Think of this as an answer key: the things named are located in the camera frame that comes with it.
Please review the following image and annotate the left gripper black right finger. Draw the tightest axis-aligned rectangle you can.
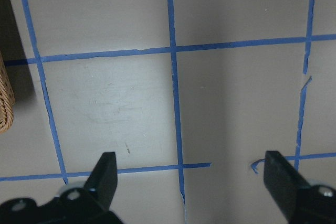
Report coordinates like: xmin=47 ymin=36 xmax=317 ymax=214
xmin=264 ymin=151 xmax=311 ymax=216

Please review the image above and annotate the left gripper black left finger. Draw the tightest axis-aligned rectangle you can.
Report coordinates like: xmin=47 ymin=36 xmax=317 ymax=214
xmin=83 ymin=152 xmax=117 ymax=210

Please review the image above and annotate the brown wicker basket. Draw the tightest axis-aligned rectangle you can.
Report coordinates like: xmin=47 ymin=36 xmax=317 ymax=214
xmin=1 ymin=55 xmax=15 ymax=133

